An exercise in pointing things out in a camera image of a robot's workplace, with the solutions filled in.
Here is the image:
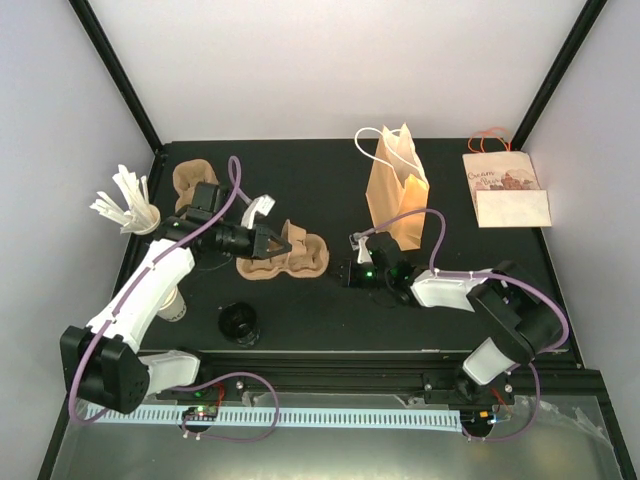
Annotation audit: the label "brown pulp cup carrier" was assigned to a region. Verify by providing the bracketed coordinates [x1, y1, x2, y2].
[236, 219, 330, 281]

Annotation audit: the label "brown paper takeout bag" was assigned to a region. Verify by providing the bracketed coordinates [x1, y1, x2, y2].
[354, 125, 430, 251]

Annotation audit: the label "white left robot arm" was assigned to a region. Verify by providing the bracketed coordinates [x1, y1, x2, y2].
[60, 182, 292, 414]

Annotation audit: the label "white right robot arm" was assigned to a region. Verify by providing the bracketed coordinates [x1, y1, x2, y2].
[338, 232, 570, 403]

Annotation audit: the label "white paper coffee cup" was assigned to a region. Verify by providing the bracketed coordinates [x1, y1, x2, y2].
[156, 287, 187, 323]

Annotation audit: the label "stack of black cup lids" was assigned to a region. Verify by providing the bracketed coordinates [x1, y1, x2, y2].
[218, 302, 260, 348]

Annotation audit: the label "stack of pulp cup carriers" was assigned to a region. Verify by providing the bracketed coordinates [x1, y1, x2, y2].
[172, 159, 221, 224]

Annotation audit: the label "cup of white wrapped stirrers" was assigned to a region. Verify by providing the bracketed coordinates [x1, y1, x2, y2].
[89, 164, 161, 236]

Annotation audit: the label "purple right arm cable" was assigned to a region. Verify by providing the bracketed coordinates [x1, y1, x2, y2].
[357, 208, 571, 444]

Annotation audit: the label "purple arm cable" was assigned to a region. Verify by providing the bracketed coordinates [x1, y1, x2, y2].
[357, 208, 571, 444]
[67, 156, 279, 445]

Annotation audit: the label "printed paper bag orange handles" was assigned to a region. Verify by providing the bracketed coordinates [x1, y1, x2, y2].
[462, 127, 552, 228]

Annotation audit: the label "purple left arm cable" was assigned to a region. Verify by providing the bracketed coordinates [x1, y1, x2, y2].
[67, 156, 279, 445]

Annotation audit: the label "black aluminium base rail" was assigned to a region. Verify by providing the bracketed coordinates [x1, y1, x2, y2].
[134, 349, 601, 406]

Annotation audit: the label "light blue cable duct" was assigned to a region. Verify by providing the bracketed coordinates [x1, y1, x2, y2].
[97, 404, 462, 433]

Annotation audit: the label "black left frame post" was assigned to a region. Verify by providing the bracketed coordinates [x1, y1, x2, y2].
[68, 0, 163, 154]

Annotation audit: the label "black frame post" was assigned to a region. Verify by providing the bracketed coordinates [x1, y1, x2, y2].
[511, 0, 608, 151]
[68, 0, 163, 154]

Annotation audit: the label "black right frame post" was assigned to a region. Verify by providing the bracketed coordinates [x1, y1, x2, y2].
[511, 0, 608, 151]

